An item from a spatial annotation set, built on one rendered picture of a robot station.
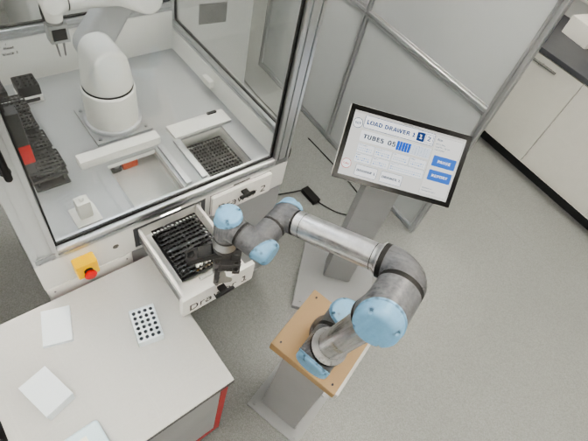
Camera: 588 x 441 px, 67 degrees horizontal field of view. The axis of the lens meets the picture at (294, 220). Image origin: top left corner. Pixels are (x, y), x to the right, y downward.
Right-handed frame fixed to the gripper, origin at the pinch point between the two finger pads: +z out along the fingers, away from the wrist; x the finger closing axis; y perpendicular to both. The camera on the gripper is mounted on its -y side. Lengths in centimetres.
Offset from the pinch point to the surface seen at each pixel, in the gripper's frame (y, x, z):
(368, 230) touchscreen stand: 80, 50, 42
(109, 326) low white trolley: -34.1, -6.8, 21.0
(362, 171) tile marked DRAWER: 62, 49, -3
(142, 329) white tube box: -23.1, -9.7, 17.5
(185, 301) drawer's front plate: -9.2, -6.2, 4.3
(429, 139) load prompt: 87, 54, -18
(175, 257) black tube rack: -13.2, 14.3, 10.5
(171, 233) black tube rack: -14.7, 22.7, 7.1
